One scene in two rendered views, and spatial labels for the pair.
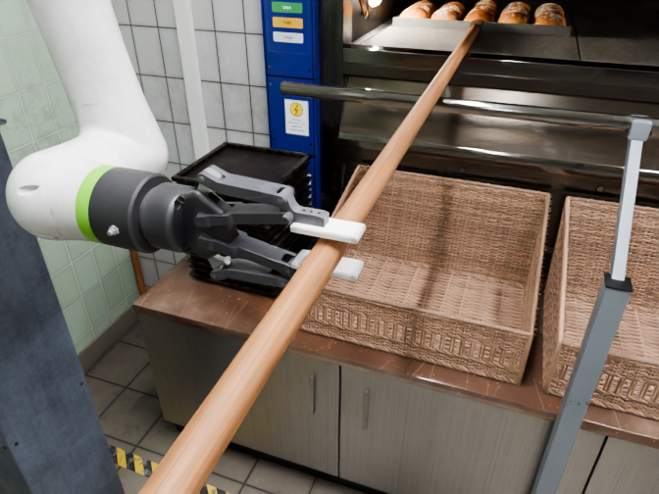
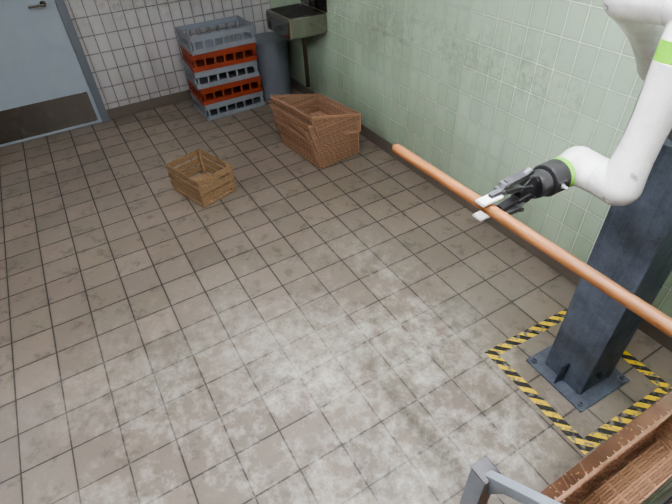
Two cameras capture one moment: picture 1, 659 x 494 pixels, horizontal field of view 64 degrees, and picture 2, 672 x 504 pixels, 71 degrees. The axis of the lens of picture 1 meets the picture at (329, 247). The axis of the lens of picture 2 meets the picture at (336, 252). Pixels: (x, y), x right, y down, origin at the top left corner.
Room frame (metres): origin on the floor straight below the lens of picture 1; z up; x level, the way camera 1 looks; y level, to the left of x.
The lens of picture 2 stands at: (0.80, -0.99, 1.91)
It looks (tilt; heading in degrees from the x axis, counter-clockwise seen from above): 41 degrees down; 131
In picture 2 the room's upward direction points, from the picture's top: 3 degrees counter-clockwise
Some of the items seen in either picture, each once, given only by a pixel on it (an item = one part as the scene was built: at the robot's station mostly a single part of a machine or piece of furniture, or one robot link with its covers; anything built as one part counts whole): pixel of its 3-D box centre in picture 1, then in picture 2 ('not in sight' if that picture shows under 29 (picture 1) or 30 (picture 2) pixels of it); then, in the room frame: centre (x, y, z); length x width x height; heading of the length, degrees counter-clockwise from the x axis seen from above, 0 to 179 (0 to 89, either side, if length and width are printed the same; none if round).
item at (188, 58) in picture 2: not in sight; (218, 51); (-2.92, 1.75, 0.53); 0.60 x 0.40 x 0.15; 66
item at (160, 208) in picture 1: (195, 221); (530, 186); (0.51, 0.15, 1.20); 0.09 x 0.07 x 0.08; 70
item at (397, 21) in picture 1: (482, 17); not in sight; (1.95, -0.53, 1.19); 0.55 x 0.36 x 0.03; 71
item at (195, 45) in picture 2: not in sight; (216, 34); (-2.91, 1.75, 0.68); 0.60 x 0.40 x 0.15; 70
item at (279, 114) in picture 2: not in sight; (313, 121); (-1.61, 1.57, 0.26); 0.56 x 0.49 x 0.28; 167
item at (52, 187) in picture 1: (74, 194); (576, 168); (0.57, 0.31, 1.20); 0.14 x 0.13 x 0.11; 70
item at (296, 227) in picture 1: (328, 227); (489, 199); (0.45, 0.00, 1.22); 0.07 x 0.03 x 0.01; 70
